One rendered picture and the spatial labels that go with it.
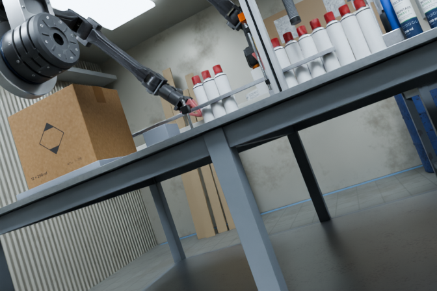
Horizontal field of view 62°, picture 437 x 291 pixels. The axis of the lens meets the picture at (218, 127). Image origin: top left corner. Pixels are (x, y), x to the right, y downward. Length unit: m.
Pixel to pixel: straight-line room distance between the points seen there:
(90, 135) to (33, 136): 0.23
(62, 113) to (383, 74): 0.95
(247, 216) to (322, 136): 3.47
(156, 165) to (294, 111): 0.42
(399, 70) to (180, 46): 4.20
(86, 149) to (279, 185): 3.51
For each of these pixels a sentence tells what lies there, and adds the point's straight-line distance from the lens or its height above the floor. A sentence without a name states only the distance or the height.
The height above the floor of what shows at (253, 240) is 0.50.
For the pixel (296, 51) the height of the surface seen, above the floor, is 1.00.
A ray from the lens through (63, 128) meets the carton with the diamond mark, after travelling 1.27.
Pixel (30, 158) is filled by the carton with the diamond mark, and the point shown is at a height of 0.95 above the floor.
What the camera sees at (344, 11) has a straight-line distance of 1.37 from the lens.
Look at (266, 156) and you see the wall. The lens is 4.50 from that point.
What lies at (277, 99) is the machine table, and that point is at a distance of 0.89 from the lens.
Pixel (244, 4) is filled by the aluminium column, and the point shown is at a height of 1.19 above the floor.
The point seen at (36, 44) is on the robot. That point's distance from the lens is 0.93.
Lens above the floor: 0.71
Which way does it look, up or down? 6 degrees up
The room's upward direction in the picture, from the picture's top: 20 degrees counter-clockwise
